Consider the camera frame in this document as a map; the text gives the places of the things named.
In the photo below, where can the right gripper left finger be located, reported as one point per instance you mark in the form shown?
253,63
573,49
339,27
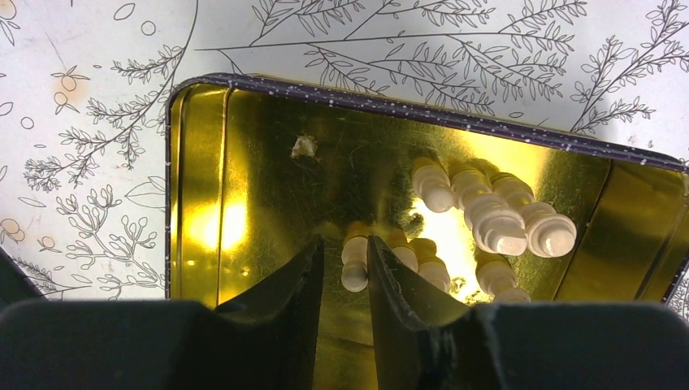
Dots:
264,338

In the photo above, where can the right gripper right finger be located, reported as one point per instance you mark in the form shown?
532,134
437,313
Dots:
425,339

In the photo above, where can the white chess piece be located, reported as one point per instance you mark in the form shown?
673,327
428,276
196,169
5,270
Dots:
431,184
497,278
430,266
400,246
549,234
496,227
354,257

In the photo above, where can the gold tin box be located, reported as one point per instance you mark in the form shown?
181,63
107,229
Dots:
257,166

